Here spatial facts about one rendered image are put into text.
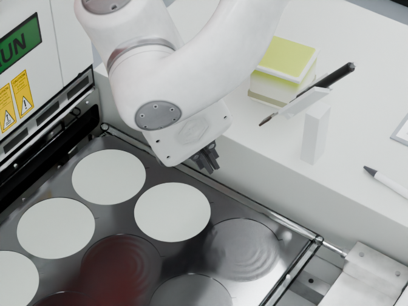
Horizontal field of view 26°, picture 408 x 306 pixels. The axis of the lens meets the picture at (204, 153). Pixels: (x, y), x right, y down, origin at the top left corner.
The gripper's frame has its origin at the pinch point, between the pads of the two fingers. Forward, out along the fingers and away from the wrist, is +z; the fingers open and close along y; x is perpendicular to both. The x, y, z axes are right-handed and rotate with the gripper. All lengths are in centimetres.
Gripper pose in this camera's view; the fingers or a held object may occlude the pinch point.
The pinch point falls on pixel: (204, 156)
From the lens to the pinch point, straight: 112.3
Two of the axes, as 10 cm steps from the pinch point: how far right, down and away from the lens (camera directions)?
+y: 8.2, -5.7, 0.7
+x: -4.9, -6.4, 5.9
